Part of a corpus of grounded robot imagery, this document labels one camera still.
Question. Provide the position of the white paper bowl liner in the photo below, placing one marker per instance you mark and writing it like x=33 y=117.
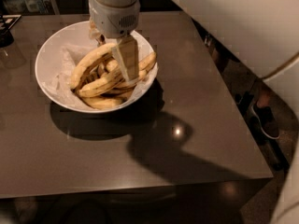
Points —
x=54 y=66

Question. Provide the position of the black device on table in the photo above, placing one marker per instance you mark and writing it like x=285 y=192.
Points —
x=6 y=23

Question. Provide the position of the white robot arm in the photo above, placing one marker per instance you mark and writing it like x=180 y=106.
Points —
x=262 y=34

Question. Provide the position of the long banana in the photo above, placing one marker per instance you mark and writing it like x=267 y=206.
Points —
x=101 y=85
x=87 y=61

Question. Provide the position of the dark shoe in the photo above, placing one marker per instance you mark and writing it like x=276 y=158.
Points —
x=268 y=124

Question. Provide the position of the small inner banana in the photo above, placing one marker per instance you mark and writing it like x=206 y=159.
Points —
x=111 y=64

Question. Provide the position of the shelf with bottles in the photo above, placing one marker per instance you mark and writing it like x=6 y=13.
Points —
x=29 y=7

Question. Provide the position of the right upper banana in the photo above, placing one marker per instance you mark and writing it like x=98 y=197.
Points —
x=148 y=62

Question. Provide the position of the bottom front banana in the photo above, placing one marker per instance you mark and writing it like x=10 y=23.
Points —
x=102 y=103

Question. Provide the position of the right lower banana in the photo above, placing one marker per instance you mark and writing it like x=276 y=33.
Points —
x=129 y=84

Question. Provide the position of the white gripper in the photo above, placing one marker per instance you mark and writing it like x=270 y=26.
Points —
x=112 y=21

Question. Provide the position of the white ceramic bowl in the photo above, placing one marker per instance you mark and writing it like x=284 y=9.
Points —
x=76 y=33

